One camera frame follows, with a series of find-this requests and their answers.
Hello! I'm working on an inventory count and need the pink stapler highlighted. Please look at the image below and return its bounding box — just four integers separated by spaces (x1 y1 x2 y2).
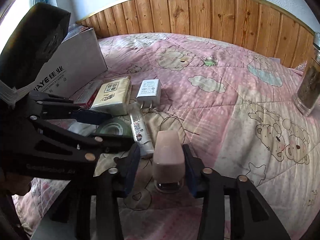
152 130 185 193

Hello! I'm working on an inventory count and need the green tape roll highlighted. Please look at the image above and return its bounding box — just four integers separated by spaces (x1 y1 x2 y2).
94 118 132 137

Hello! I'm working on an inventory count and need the white small tube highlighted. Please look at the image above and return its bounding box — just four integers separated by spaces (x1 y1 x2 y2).
128 102 154 159

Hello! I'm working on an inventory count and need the staples box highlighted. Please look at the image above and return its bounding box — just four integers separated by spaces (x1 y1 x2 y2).
73 80 102 109

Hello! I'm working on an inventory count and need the gold tissue pack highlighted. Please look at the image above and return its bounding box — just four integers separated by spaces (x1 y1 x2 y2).
90 76 132 116

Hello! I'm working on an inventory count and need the white USB charger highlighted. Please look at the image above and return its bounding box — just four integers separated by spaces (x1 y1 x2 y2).
136 79 161 109

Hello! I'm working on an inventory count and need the person's left hand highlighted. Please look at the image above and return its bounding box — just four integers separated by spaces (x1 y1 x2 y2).
1 172 33 196

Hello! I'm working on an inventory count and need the white cardboard box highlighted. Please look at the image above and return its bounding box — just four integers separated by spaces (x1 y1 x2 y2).
17 26 107 98

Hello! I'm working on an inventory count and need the pink cartoon quilt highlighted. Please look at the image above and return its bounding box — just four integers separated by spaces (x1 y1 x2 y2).
12 33 319 239

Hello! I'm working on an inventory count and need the glass tea bottle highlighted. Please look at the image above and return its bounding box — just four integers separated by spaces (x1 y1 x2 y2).
292 32 320 116

